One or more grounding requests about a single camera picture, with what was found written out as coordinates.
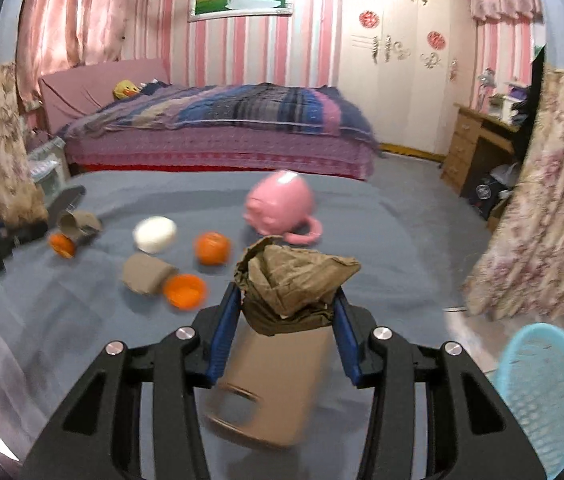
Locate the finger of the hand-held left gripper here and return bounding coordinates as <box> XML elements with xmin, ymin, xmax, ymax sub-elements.
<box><xmin>6</xmin><ymin>222</ymin><xmax>50</xmax><ymax>252</ymax></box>

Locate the black phone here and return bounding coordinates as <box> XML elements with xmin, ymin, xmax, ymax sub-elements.
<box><xmin>46</xmin><ymin>185</ymin><xmax>86</xmax><ymax>221</ymax></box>

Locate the white box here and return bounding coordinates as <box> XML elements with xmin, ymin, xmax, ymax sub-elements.
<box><xmin>504</xmin><ymin>82</ymin><xmax>528</xmax><ymax>121</ymax></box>

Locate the turquoise plastic basket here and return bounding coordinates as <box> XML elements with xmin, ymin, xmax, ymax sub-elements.
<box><xmin>492</xmin><ymin>322</ymin><xmax>564</xmax><ymax>480</ymax></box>

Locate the desk lamp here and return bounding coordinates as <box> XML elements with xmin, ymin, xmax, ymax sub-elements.
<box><xmin>477</xmin><ymin>67</ymin><xmax>498</xmax><ymax>111</ymax></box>

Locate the orange plastic lid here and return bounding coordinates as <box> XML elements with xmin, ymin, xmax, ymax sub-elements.
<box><xmin>163</xmin><ymin>273</ymin><xmax>207</xmax><ymax>309</ymax></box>

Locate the pink pig mug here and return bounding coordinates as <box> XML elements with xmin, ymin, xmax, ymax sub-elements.
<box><xmin>244</xmin><ymin>170</ymin><xmax>323</xmax><ymax>246</ymax></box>

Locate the patchwork quilt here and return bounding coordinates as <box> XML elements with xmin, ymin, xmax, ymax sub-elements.
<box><xmin>59</xmin><ymin>82</ymin><xmax>377</xmax><ymax>148</ymax></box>

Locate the white bedside stand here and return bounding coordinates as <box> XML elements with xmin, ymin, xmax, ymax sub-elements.
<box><xmin>26</xmin><ymin>135</ymin><xmax>70</xmax><ymax>201</ymax></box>

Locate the brown paper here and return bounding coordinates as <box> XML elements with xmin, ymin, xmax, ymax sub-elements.
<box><xmin>233</xmin><ymin>236</ymin><xmax>361</xmax><ymax>336</ymax></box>

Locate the brown paper cup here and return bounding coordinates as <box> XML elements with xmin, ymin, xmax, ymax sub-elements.
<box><xmin>56</xmin><ymin>210</ymin><xmax>104</xmax><ymax>246</ymax></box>

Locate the pink bed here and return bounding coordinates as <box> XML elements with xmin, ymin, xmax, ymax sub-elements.
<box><xmin>39</xmin><ymin>57</ymin><xmax>377</xmax><ymax>181</ymax></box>

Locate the brown phone case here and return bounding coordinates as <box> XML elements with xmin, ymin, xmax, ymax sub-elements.
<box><xmin>202</xmin><ymin>330</ymin><xmax>335</xmax><ymax>448</ymax></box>

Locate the yellow duck plush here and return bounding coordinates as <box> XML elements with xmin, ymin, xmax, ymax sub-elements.
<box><xmin>113</xmin><ymin>79</ymin><xmax>141</xmax><ymax>101</ymax></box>

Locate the wooden desk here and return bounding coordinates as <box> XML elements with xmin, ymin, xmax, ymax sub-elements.
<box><xmin>440</xmin><ymin>102</ymin><xmax>520</xmax><ymax>196</ymax></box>

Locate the small orange fruit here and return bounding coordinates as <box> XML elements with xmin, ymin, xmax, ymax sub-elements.
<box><xmin>49</xmin><ymin>232</ymin><xmax>76</xmax><ymax>260</ymax></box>

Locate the blue-grey tablecloth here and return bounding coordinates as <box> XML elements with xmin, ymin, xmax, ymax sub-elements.
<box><xmin>0</xmin><ymin>169</ymin><xmax>500</xmax><ymax>480</ymax></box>

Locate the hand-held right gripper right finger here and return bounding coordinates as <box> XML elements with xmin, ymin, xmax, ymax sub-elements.
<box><xmin>332</xmin><ymin>287</ymin><xmax>548</xmax><ymax>480</ymax></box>

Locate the white wardrobe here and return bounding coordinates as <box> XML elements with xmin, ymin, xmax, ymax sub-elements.
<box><xmin>337</xmin><ymin>0</ymin><xmax>478</xmax><ymax>156</ymax></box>

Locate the tangerine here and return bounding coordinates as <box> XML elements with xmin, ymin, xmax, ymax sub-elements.
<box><xmin>195</xmin><ymin>231</ymin><xmax>231</xmax><ymax>267</ymax></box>

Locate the dark paper bag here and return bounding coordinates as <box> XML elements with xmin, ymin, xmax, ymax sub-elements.
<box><xmin>472</xmin><ymin>170</ymin><xmax>513</xmax><ymax>211</ymax></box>

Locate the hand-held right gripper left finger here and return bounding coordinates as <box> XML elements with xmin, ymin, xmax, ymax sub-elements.
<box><xmin>22</xmin><ymin>282</ymin><xmax>243</xmax><ymax>480</ymax></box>

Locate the brown cardboard tube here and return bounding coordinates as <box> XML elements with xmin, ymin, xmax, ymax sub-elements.
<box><xmin>122</xmin><ymin>252</ymin><xmax>175</xmax><ymax>296</ymax></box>

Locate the pink window curtain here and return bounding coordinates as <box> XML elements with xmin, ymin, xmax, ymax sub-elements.
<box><xmin>14</xmin><ymin>0</ymin><xmax>177</xmax><ymax>106</ymax></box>

